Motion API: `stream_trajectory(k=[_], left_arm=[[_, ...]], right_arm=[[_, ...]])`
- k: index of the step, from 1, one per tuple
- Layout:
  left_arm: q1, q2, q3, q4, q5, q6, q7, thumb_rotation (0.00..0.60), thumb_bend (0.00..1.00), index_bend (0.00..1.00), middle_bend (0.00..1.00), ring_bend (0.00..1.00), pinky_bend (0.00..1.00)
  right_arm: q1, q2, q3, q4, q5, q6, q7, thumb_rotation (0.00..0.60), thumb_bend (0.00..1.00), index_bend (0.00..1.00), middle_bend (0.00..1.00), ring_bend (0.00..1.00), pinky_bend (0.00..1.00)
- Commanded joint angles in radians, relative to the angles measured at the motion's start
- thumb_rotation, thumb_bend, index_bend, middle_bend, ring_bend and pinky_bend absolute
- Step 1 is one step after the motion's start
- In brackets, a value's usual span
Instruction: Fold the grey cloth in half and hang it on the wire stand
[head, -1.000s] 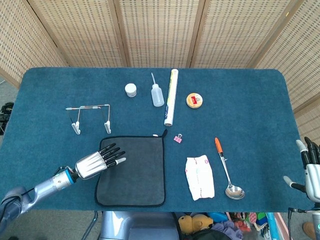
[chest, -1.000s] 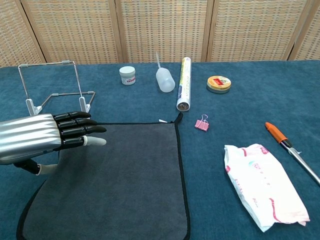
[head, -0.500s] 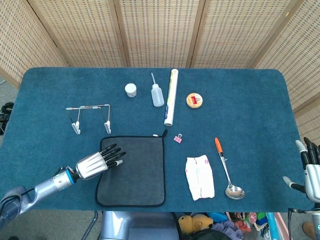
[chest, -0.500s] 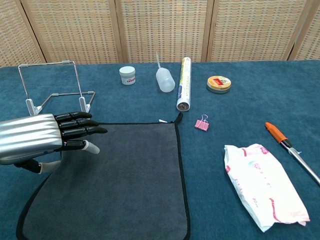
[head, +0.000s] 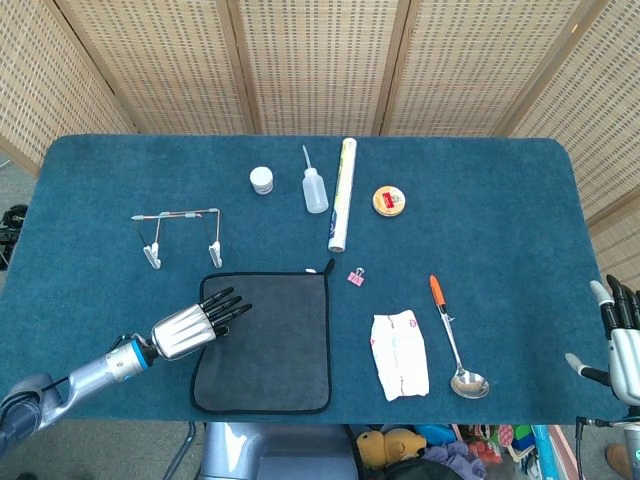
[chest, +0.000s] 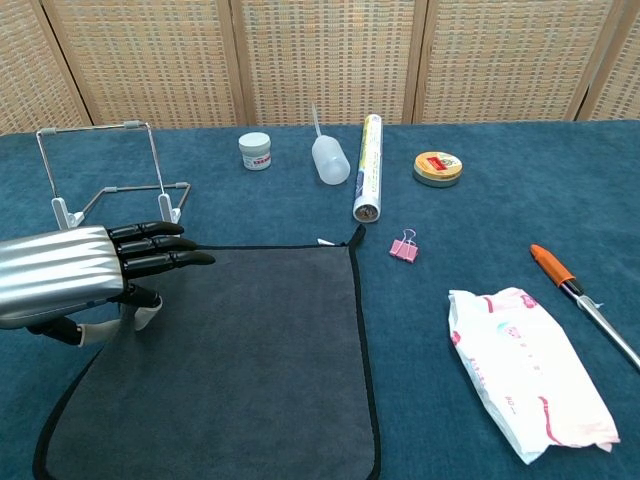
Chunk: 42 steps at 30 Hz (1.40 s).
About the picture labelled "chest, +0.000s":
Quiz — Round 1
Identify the left silver and black robot hand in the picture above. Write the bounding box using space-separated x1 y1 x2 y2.
0 219 217 349

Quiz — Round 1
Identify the teal table cover cloth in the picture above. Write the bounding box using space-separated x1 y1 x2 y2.
0 118 640 480

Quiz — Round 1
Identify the grey blue microfibre cloth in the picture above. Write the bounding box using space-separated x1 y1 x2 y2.
32 223 382 480

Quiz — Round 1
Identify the steel ladle with orange handle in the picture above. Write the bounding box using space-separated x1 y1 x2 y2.
529 243 640 372

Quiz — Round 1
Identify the round tin with yellow lid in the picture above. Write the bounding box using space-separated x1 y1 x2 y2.
412 150 464 189

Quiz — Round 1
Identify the white cylindrical tube roll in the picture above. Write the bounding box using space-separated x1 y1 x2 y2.
351 113 385 224

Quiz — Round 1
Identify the folding metal wire stand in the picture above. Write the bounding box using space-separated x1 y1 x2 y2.
35 119 193 232

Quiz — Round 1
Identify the translucent squeeze bottle with nozzle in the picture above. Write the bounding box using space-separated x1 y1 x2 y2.
310 102 352 187

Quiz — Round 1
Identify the small white jar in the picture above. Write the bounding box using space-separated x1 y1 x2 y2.
237 131 274 172

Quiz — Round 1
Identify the white and pink wipes pack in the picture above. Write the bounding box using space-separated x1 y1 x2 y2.
447 286 622 466

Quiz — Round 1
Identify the woven wooden folding screen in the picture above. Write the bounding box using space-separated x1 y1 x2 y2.
0 0 640 136

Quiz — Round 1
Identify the pink binder clip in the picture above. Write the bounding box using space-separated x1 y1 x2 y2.
388 227 420 263

